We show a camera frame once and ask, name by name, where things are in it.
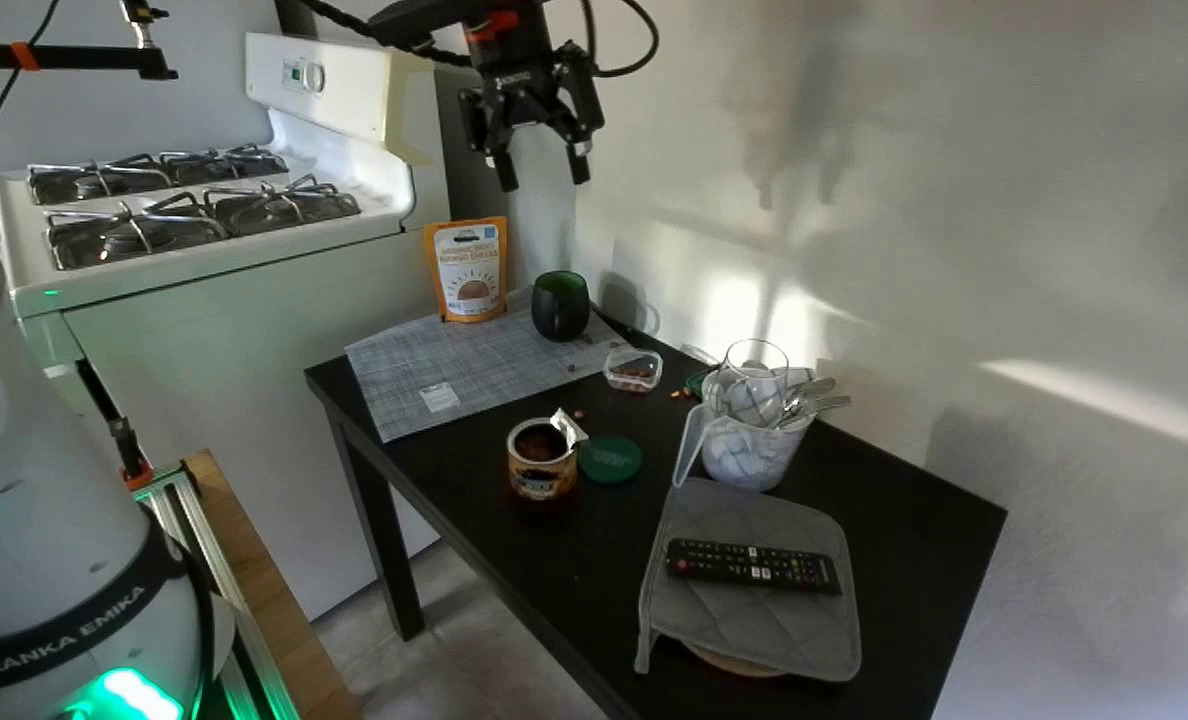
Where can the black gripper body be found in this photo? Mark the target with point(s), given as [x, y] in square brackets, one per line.
[539, 81]

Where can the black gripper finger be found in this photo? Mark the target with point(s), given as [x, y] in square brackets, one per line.
[502, 160]
[577, 153]

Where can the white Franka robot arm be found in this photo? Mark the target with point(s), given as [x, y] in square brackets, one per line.
[33, 507]

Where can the orange snack pouch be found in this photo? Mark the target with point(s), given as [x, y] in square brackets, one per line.
[468, 275]

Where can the dark green cup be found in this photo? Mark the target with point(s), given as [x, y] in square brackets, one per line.
[560, 304]

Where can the grey grid cutting mat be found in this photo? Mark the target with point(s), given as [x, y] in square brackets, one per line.
[472, 372]

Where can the black stove burner grate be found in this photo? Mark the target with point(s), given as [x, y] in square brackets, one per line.
[224, 166]
[284, 207]
[127, 236]
[94, 180]

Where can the clear plastic almond container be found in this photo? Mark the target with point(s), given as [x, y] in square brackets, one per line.
[634, 369]

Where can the loose brown almond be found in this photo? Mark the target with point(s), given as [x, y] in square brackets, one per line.
[680, 393]

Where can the green plastic lid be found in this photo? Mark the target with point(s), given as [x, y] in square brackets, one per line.
[608, 463]

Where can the white gas stove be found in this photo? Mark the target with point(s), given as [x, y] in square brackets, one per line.
[218, 333]

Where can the clear plastic measuring cup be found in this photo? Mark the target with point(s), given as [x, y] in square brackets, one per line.
[752, 446]

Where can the black wooden table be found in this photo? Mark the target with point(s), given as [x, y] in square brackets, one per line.
[554, 560]

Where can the black remote control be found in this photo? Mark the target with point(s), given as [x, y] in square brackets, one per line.
[752, 566]

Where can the wooden board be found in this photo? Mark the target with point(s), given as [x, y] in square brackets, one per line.
[277, 613]

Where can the grey quilted pot holder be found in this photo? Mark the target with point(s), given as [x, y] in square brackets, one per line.
[752, 624]

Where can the round wooden trivet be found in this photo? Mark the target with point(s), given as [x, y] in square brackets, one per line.
[734, 663]

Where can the black camera stand bar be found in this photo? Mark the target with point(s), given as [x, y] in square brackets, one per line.
[72, 56]

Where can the aluminium frame rail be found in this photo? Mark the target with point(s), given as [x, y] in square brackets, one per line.
[214, 575]

